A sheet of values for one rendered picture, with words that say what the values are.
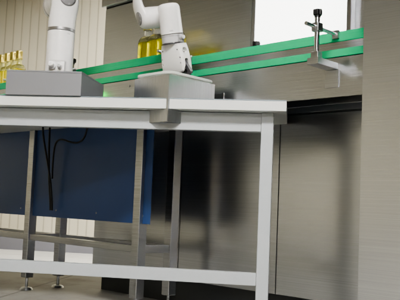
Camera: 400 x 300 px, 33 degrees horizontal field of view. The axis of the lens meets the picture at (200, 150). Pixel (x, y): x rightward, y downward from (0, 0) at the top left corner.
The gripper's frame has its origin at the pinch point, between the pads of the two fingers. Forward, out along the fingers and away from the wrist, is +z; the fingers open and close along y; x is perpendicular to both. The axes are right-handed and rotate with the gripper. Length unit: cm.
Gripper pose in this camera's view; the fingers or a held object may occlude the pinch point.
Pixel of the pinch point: (179, 88)
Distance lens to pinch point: 231.4
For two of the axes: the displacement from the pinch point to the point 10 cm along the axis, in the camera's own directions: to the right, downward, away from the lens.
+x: -6.5, 1.7, -7.4
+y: -7.5, 0.2, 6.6
